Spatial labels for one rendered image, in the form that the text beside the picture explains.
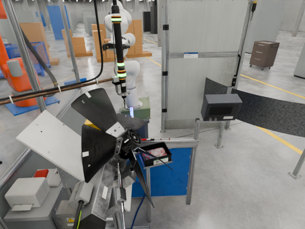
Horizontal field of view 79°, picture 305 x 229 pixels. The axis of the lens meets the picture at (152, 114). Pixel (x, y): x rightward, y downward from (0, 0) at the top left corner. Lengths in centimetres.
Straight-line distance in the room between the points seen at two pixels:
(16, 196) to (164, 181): 122
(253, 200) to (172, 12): 244
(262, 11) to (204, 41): 786
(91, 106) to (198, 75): 215
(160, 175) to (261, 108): 145
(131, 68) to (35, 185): 108
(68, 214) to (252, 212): 179
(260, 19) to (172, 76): 813
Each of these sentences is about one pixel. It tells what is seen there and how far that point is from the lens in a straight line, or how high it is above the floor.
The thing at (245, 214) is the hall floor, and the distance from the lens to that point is 234.
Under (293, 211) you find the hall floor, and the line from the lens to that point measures 259.
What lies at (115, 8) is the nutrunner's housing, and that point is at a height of 183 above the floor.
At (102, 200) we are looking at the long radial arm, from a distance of 89.
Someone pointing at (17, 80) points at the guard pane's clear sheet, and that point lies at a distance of 150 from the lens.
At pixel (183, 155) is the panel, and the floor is 68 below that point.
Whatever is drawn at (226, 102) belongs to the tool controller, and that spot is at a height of 123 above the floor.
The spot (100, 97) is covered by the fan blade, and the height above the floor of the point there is 141.
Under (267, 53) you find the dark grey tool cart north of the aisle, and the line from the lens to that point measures 752.
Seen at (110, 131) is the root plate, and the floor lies 125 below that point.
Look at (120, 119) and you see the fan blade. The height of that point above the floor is 119.
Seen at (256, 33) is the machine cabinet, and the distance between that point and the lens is 1058.
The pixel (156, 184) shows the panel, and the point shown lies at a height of 32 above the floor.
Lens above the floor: 181
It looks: 29 degrees down
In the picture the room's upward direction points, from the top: 1 degrees counter-clockwise
